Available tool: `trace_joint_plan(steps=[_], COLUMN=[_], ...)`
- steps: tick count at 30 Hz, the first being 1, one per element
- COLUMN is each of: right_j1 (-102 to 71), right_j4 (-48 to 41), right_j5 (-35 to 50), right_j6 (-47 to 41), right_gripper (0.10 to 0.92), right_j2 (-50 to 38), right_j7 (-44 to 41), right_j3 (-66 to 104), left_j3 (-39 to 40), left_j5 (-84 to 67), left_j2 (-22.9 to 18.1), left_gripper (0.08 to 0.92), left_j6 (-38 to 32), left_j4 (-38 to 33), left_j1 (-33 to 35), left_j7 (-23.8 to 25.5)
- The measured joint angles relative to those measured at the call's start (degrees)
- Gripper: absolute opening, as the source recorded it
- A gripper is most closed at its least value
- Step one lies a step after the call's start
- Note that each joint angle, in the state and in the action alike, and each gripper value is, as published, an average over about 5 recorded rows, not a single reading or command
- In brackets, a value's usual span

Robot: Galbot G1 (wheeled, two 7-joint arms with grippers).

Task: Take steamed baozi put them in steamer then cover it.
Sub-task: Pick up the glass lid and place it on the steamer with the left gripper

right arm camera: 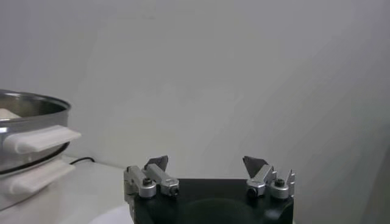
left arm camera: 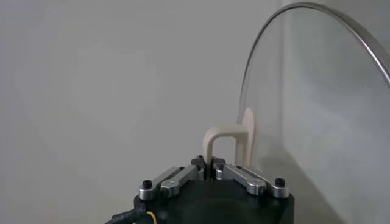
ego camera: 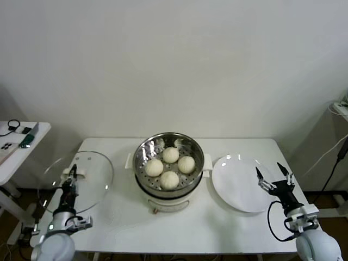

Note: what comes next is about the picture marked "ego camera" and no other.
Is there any white wall cable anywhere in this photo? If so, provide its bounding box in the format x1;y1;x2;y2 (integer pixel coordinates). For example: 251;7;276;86
304;134;348;175

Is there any left wrist camera silver box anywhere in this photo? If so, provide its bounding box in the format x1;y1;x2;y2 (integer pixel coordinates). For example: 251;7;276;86
65;216;94;231

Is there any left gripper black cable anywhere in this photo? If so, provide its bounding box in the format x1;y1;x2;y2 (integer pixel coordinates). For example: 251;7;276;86
32;187;65;237

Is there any wrist camera silver box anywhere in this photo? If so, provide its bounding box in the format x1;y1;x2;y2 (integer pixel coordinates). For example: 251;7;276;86
285;204;320;233
65;216;94;231

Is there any white power strip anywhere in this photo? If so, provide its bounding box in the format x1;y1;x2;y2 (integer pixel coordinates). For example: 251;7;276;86
333;101;348;115

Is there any round glass lid cream handle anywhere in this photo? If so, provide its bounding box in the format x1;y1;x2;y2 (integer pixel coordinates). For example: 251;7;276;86
36;151;114;214

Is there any beige booklet with black dots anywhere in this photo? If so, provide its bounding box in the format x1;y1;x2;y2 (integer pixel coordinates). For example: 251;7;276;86
0;141;17;165

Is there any white round plate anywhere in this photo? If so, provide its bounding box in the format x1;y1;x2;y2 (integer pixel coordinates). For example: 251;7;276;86
211;153;278;213

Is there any right wrist camera silver box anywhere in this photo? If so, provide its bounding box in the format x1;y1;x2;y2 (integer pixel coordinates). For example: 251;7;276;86
285;204;320;233

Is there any dark floor power strip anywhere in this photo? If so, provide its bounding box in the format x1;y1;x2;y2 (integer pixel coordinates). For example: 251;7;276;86
18;227;33;242

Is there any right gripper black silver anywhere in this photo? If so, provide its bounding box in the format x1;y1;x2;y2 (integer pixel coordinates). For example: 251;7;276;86
256;162;305;215

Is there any black coiled cable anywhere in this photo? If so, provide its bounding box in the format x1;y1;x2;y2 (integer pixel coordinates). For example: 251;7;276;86
0;119;20;136

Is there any perforated steel steamer basket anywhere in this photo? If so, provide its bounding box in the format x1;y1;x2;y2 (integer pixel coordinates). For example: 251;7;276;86
125;132;213;192

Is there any white steamed baozi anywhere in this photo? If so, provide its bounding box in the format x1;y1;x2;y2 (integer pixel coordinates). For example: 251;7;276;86
145;159;164;177
177;156;196;175
162;146;180;164
159;171;180;190

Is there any black power cable with adapter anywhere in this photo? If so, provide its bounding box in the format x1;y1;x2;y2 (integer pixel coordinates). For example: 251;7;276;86
311;140;348;208

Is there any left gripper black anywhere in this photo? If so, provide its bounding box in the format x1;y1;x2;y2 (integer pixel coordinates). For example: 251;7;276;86
59;164;80;212

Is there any cream electric cooking pot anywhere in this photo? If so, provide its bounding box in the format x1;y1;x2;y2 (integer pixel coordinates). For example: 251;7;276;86
135;173;203;214

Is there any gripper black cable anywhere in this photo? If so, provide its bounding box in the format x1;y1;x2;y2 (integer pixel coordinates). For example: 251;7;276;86
32;187;65;237
267;201;297;243

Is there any white side table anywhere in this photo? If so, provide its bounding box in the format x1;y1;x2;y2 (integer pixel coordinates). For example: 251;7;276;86
0;121;52;226

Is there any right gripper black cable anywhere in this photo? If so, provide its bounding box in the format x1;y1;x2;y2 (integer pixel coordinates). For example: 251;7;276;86
267;201;297;243

